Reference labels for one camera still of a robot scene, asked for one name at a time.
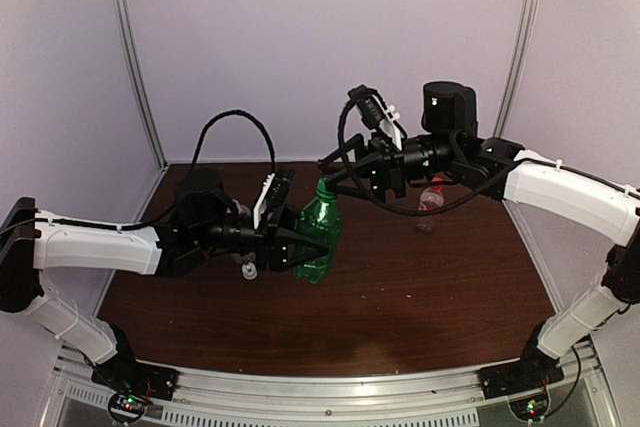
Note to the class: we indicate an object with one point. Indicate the left aluminium frame post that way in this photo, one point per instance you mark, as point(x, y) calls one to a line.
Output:
point(133, 66)

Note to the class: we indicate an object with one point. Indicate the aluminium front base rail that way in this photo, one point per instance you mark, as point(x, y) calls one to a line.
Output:
point(450, 397)

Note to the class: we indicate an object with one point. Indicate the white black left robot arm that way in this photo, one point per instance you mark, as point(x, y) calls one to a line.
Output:
point(202, 220)

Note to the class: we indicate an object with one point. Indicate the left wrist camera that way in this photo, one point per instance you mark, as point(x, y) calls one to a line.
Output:
point(275, 189)

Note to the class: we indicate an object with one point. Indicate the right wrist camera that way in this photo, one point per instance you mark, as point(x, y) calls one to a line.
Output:
point(378, 116)

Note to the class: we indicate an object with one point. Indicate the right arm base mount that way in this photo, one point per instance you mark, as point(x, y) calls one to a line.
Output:
point(524, 382)

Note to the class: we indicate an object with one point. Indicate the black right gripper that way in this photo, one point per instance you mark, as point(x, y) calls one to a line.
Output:
point(386, 168)

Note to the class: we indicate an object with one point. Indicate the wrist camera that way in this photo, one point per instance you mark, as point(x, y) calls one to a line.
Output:
point(275, 189)
point(378, 116)

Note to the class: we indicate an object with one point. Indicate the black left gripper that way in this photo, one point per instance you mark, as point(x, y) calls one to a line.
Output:
point(272, 248)

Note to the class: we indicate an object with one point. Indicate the green plastic bottle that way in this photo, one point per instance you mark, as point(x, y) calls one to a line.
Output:
point(321, 221)

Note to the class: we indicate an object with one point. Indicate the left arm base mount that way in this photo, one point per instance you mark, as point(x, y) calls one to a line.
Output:
point(134, 384)

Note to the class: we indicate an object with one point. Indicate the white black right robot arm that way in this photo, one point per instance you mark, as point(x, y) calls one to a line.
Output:
point(502, 170)

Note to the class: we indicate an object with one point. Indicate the clear bottle red cap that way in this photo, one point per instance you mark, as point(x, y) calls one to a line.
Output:
point(431, 198)

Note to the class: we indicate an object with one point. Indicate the white flip bottle cap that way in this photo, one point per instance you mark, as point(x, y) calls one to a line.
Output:
point(249, 271)

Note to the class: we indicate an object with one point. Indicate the clear plastic bottle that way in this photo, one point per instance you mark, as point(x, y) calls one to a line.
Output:
point(244, 212)

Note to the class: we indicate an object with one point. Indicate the aluminium corner post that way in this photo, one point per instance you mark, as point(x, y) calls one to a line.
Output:
point(527, 17)

